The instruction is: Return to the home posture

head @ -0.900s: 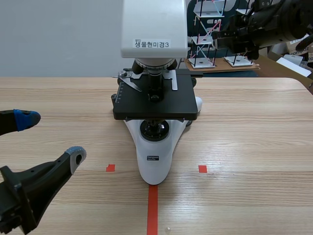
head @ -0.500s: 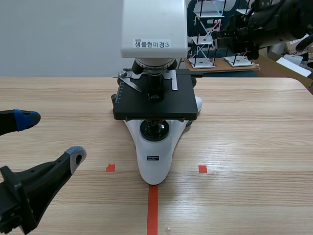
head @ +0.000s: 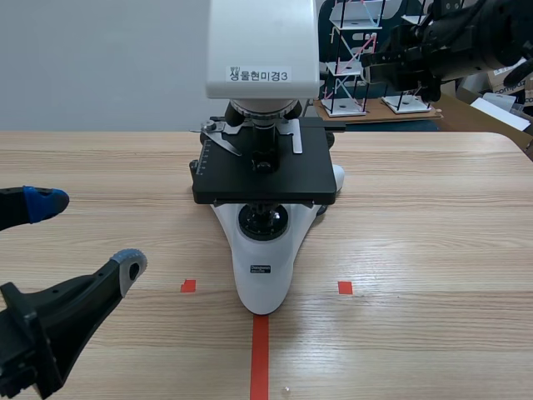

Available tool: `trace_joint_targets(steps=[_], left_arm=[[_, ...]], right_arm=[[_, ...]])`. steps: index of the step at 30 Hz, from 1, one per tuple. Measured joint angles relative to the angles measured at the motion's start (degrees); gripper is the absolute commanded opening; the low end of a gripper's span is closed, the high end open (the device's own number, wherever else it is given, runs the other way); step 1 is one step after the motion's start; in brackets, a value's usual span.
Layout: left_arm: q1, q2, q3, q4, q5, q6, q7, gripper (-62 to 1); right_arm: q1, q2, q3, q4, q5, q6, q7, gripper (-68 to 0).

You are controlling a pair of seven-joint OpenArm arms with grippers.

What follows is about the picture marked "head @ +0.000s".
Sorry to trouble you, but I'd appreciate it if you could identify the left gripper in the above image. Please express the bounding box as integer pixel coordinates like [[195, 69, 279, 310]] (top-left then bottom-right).
[[0, 248, 149, 398]]

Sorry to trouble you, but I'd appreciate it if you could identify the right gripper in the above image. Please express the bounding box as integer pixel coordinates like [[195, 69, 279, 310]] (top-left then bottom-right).
[[360, 21, 443, 102]]

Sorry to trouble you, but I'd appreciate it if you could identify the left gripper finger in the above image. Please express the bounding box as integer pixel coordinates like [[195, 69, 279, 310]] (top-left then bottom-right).
[[0, 185, 71, 232]]

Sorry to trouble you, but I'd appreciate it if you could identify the low white rod tower model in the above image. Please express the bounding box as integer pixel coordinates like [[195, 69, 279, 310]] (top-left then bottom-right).
[[381, 85, 433, 114]]

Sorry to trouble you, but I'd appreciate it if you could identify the tall white rod tower model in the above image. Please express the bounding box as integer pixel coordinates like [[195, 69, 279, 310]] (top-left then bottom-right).
[[322, 0, 382, 117]]

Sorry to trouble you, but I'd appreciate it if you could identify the flat brown cardboard sheet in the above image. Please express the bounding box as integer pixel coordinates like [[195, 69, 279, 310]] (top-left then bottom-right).
[[311, 97, 443, 125]]

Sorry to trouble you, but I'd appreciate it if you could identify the printed brown cardboard box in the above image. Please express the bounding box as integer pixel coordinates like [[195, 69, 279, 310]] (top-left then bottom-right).
[[486, 66, 533, 110]]

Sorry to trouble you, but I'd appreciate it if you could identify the white and black microscope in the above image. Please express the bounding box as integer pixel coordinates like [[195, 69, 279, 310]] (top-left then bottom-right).
[[189, 0, 347, 317]]

